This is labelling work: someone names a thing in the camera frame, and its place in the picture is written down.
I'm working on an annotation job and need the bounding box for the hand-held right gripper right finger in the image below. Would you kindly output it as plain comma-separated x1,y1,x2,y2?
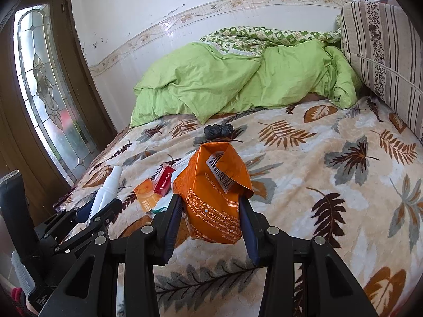
238,197,379,317

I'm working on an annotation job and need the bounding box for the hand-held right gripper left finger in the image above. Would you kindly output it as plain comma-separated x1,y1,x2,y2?
38,194,184,317

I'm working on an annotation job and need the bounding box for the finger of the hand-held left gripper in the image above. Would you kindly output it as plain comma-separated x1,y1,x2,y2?
33,201,95,238
53,198,123,255

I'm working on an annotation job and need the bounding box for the white plastic bottle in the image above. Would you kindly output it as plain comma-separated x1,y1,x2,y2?
86,166,123,227

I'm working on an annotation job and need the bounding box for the red cigarette pack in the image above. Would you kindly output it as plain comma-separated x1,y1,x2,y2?
153,163,176,196

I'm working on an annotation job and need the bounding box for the orange plastic bag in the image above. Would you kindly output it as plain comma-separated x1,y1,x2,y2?
172,142,254,245

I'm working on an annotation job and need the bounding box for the small orange box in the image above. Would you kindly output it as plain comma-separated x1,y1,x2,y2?
134,178,164,212

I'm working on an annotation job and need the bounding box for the leaf print blanket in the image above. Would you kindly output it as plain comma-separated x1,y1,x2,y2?
54,94,423,317

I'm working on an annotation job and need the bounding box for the black crumpled bag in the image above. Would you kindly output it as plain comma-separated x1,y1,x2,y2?
204,124,233,140

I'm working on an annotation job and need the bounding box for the green quilt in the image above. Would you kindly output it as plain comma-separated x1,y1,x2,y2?
130,26,362,128

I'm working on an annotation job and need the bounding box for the striped floral cushion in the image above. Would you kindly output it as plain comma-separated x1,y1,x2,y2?
336,0,423,144

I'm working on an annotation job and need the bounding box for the white cable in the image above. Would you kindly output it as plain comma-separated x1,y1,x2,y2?
358,53,423,79

